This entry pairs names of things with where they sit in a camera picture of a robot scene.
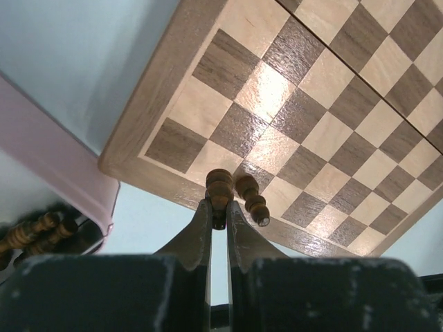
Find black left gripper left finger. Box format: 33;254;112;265
154;199;213;331

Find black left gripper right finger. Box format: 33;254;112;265
226;201;288;331

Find dark pawn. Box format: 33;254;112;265
235;174;270;227

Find dark chess pieces pile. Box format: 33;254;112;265
1;212;79;271

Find wooden folding chess board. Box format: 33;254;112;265
99;0;442;256

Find pink metal tin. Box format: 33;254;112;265
1;78;120;253

